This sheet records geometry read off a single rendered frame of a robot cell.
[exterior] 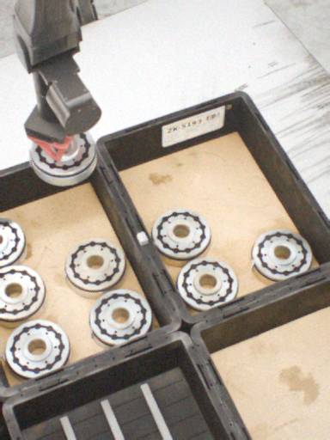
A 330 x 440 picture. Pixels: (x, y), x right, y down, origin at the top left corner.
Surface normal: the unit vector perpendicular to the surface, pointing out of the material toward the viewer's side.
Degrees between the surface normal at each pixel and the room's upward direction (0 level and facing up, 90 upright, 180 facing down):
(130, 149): 90
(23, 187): 90
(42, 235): 0
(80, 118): 92
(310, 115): 0
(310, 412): 0
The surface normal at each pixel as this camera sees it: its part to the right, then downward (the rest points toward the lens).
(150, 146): 0.40, 0.77
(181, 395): 0.00, -0.55
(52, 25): 0.47, 0.86
